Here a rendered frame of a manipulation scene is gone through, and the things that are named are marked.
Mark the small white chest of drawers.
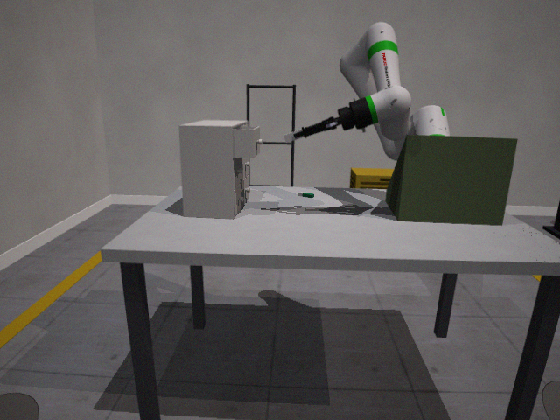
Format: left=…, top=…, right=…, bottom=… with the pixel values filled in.
left=178, top=120, right=249, bottom=220

